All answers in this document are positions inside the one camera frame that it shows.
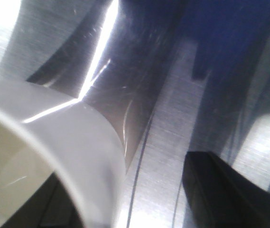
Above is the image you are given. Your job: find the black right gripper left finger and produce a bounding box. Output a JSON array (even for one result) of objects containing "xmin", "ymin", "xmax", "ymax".
[{"xmin": 2, "ymin": 173, "xmax": 83, "ymax": 228}]

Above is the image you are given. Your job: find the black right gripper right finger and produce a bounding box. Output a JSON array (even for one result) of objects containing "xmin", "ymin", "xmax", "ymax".
[{"xmin": 182, "ymin": 152, "xmax": 270, "ymax": 228}]

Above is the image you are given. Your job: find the white plastic bin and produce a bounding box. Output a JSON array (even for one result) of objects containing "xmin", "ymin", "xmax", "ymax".
[{"xmin": 0, "ymin": 77, "xmax": 126, "ymax": 228}]

